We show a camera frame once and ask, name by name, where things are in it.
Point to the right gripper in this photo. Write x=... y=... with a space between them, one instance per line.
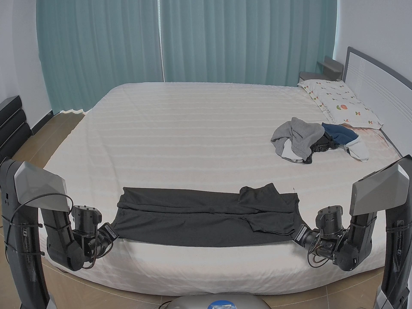
x=305 y=238

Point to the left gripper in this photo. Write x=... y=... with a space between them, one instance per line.
x=106 y=238

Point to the black T-shirt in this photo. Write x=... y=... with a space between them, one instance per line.
x=199 y=227

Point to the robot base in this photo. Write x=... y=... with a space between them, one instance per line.
x=193 y=303

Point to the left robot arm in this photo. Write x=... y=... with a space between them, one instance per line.
x=38 y=185

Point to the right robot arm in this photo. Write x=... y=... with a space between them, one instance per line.
x=383 y=188

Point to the pile of clothes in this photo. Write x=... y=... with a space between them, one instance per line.
x=302 y=132

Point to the bed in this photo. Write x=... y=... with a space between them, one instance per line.
x=193 y=124

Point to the white printed pillow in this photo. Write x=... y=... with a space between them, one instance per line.
x=341 y=100

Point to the black chest of drawers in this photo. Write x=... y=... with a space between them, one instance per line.
x=13 y=124

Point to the grey bedside table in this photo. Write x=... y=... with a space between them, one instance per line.
x=309 y=75

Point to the blue-green curtain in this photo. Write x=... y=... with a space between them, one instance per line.
x=251 y=27
x=96 y=43

